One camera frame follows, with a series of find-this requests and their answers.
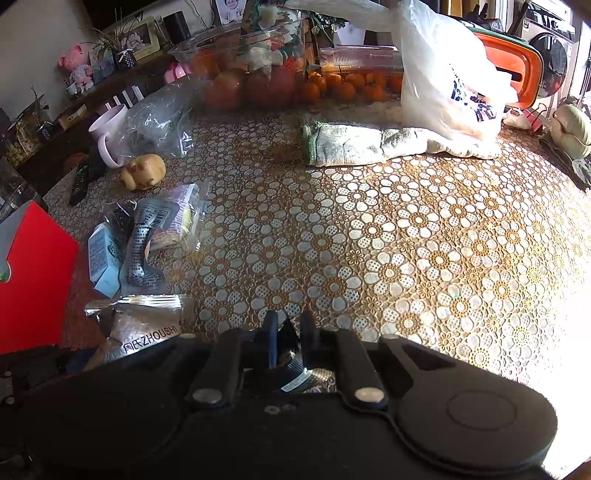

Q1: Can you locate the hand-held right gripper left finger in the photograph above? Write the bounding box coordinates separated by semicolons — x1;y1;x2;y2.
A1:
115;310;280;411

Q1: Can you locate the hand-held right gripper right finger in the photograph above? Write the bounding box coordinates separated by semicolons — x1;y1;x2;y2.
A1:
299;310;462;411

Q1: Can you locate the black packet with white label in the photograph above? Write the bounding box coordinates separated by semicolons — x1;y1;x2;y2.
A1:
276;318;335;394

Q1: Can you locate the silver snack packet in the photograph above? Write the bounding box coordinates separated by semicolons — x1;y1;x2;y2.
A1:
84;294;197;370

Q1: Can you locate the dark packet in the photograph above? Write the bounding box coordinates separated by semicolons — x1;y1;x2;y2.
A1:
102;198;167;294

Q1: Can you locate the red cardboard box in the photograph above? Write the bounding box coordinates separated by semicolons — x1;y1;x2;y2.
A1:
0;200;80;355

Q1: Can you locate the floral lace covered desktop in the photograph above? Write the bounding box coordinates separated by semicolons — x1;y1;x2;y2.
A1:
44;111;591;402

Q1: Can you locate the clear packet with yellow contents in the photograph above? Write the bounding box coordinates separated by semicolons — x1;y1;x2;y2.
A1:
148;182;211;254

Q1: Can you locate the light blue small carton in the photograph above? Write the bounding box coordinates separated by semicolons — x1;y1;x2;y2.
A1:
88;224;124;298

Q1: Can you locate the green and white towel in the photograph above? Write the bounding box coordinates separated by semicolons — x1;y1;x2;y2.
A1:
299;113;502;167

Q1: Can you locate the yellow pig toy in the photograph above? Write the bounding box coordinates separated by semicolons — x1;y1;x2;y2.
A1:
119;154;167;191

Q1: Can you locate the black remote control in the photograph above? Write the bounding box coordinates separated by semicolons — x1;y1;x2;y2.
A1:
69;154;105;206

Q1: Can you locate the crumpled clear plastic bag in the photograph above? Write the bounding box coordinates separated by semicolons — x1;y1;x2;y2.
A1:
111;85;197;160

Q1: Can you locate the clear tangerine container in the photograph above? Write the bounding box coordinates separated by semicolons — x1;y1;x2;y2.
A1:
318;45;407;102

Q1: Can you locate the pink mug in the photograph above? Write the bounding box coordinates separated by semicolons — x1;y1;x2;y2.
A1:
88;104;130;168

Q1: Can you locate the white plastic bag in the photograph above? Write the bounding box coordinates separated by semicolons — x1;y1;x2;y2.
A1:
286;0;520;141

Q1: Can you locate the wooden tv cabinet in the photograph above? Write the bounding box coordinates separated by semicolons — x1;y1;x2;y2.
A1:
0;51;185;185

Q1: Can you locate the glass kettle with black lid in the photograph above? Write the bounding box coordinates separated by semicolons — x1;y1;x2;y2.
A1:
0;157;49;224

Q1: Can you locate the small yellow box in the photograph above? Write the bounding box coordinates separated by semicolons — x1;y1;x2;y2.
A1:
58;104;88;130

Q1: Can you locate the twig plant in dotted vase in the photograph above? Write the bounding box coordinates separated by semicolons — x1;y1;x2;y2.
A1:
28;85;58;141

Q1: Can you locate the red binder clip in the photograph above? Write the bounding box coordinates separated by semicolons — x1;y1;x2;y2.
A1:
522;104;548;137

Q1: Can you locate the dark green cloth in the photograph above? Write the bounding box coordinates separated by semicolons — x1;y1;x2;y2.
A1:
539;134;591;190

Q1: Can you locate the jar of yellow balls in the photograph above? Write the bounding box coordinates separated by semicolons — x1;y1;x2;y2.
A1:
4;134;28;168

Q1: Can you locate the small potted grass plant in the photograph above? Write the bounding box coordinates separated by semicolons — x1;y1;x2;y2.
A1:
92;23;139;70

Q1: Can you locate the blue greeting card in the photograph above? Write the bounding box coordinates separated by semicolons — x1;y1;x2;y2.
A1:
90;46;116;79

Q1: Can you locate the black cylinder speaker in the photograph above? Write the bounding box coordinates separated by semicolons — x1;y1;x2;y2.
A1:
163;11;188;41

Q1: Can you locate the baby photo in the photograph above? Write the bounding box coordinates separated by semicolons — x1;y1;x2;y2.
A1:
215;0;245;26

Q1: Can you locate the pink bear toy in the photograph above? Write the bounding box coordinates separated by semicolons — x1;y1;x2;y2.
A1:
58;42;95;88

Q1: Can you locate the orange plastic tray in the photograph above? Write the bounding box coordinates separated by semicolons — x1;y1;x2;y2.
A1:
466;25;544;110

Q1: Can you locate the black television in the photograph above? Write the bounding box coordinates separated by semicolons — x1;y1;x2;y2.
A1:
83;0;195;29

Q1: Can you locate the washing machine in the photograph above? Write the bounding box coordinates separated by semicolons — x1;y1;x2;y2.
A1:
522;0;578;97

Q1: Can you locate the cream photo frame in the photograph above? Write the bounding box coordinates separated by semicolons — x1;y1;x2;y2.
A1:
102;17;161;63

